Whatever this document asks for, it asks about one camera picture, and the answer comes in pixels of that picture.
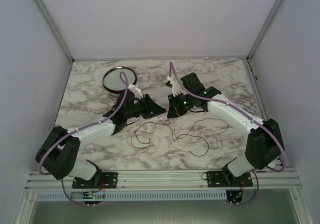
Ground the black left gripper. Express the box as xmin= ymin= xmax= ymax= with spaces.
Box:
xmin=125 ymin=94 xmax=167 ymax=119

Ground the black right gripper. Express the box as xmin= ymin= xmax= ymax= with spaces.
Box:
xmin=166 ymin=91 xmax=194 ymax=119

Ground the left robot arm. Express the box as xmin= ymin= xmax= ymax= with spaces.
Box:
xmin=35 ymin=91 xmax=166 ymax=188

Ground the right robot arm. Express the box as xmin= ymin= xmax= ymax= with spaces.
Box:
xmin=166 ymin=73 xmax=284 ymax=187

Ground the round brown-rimmed white dish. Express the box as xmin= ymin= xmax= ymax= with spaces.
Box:
xmin=102 ymin=66 xmax=137 ymax=94

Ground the right controller board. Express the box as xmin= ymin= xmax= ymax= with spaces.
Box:
xmin=226 ymin=187 xmax=245 ymax=206

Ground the controller board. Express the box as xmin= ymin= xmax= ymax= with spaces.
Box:
xmin=226 ymin=187 xmax=245 ymax=206
xmin=82 ymin=192 xmax=105 ymax=208

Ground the left controller board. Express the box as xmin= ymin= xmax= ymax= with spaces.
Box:
xmin=82 ymin=192 xmax=105 ymax=208

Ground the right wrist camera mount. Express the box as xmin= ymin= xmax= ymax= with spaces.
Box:
xmin=165 ymin=76 xmax=182 ymax=97

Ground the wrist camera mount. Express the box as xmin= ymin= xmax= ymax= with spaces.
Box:
xmin=165 ymin=76 xmax=182 ymax=97
xmin=128 ymin=84 xmax=144 ymax=99

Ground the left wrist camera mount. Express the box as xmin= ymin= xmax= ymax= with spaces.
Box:
xmin=128 ymin=84 xmax=144 ymax=99

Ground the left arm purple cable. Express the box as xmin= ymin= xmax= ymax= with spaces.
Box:
xmin=37 ymin=71 xmax=131 ymax=209

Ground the aluminium back frame rail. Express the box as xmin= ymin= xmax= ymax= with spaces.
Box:
xmin=74 ymin=55 xmax=247 ymax=62

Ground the aluminium frame rail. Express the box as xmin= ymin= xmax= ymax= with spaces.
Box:
xmin=74 ymin=55 xmax=247 ymax=62
xmin=242 ymin=58 xmax=288 ymax=173

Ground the right aluminium frame rail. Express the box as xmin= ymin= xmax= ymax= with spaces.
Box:
xmin=242 ymin=58 xmax=288 ymax=173

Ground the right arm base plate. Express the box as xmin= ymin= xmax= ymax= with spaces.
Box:
xmin=201 ymin=171 xmax=253 ymax=188

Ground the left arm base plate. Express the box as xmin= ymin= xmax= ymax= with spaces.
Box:
xmin=72 ymin=172 xmax=118 ymax=189

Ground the front aluminium rail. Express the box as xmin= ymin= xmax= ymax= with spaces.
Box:
xmin=24 ymin=168 xmax=302 ymax=191

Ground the right aluminium frame post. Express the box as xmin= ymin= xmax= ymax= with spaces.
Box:
xmin=246 ymin=0 xmax=284 ymax=63

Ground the aluminium frame post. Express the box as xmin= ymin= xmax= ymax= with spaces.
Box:
xmin=35 ymin=0 xmax=74 ymax=64
xmin=246 ymin=0 xmax=284 ymax=63

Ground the left aluminium frame post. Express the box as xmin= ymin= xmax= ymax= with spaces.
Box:
xmin=35 ymin=0 xmax=74 ymax=64

